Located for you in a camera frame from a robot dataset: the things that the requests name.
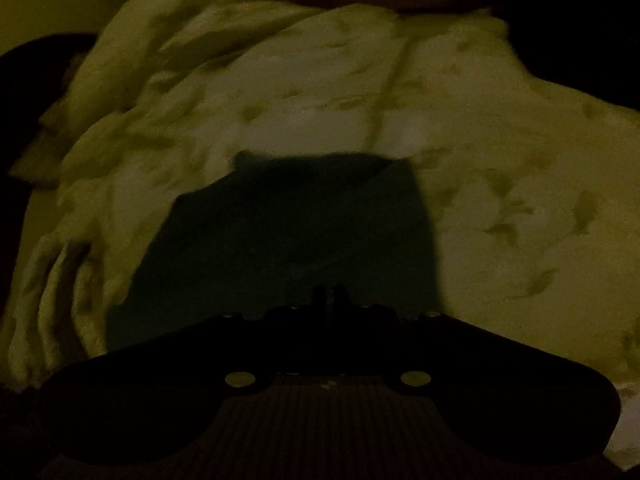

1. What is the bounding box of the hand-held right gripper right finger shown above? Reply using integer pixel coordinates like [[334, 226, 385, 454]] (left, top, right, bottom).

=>
[[329, 285, 493, 377]]

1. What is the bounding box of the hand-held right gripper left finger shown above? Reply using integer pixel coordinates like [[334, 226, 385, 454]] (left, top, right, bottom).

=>
[[165, 285, 331, 376]]

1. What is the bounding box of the dark green knitted garment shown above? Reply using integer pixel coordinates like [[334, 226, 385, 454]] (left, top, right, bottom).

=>
[[106, 150, 445, 357]]

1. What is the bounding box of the pale floral blanket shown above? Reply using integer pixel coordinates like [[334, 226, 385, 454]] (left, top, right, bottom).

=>
[[0, 0, 640, 471]]

